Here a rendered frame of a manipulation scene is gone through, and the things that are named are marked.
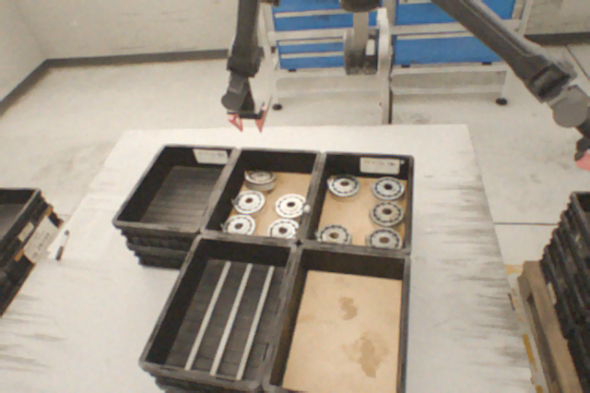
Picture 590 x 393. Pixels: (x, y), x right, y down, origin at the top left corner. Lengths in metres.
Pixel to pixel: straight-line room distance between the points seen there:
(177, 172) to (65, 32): 3.36
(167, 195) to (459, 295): 1.02
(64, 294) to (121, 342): 0.31
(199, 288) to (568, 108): 0.99
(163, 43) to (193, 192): 3.01
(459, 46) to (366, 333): 2.39
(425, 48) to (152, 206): 2.20
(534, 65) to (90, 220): 1.55
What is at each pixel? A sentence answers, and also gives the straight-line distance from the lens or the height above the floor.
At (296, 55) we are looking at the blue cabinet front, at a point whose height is 0.43.
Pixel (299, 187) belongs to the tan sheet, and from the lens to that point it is 1.46.
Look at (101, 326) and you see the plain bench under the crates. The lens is 1.50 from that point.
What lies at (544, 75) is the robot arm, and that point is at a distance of 1.03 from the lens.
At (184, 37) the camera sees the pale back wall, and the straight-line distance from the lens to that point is 4.32.
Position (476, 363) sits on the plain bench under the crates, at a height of 0.70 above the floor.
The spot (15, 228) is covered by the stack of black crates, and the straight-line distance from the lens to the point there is 2.24.
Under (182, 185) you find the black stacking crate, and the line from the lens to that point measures 1.59.
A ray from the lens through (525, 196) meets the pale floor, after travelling 2.74.
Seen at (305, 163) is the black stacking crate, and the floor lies 0.88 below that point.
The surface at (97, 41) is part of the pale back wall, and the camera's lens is 4.74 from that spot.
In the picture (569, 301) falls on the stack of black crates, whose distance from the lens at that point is 1.99.
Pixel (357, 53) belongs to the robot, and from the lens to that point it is 1.51.
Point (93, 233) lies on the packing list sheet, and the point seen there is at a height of 0.70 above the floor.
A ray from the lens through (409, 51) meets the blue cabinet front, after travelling 3.14.
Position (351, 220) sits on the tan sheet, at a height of 0.83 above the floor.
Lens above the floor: 1.84
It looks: 45 degrees down
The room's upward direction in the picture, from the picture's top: 9 degrees counter-clockwise
